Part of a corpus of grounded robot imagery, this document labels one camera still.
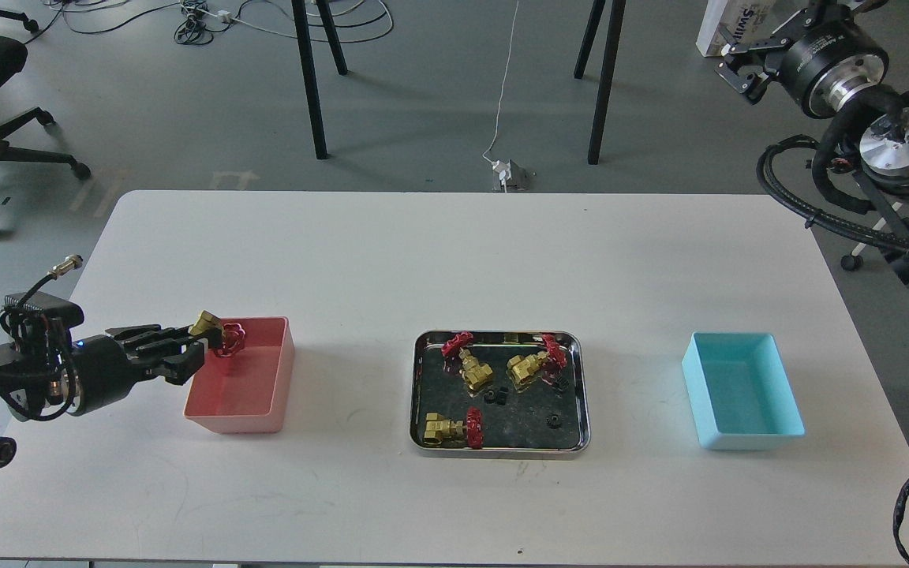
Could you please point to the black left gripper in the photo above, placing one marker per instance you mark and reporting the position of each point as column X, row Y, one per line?
column 106, row 366

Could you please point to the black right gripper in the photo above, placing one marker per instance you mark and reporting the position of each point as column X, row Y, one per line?
column 828, row 64

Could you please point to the brass valve red handle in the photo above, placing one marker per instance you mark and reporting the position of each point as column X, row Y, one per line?
column 223, row 338

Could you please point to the small black gear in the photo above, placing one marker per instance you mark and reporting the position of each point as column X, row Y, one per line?
column 555, row 421
column 497, row 395

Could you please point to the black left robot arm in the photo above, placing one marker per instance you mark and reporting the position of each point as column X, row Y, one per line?
column 45, row 373

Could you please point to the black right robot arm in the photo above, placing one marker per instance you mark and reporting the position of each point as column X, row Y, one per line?
column 860, row 164

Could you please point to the white cardboard box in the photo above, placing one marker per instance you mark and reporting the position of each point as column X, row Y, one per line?
column 744, row 21

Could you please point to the pink plastic box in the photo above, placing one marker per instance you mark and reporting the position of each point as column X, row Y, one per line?
column 243, row 388

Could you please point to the brass valve bottom left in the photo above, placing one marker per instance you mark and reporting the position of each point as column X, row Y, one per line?
column 468, row 431

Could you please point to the brass valve top middle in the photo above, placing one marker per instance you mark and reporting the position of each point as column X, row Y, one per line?
column 457, row 358

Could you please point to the light blue plastic box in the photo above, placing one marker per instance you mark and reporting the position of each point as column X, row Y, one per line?
column 740, row 396

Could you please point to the brass valve top right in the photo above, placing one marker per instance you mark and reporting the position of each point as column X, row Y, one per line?
column 546, row 364

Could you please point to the black gear under valve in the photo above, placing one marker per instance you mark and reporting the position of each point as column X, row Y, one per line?
column 560, row 384

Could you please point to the black table leg right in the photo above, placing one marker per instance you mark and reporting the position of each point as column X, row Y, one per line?
column 607, row 71

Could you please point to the white power adapter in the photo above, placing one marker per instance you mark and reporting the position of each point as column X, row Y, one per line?
column 509, row 176

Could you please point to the silver metal tray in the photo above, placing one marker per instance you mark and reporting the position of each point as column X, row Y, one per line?
column 515, row 429

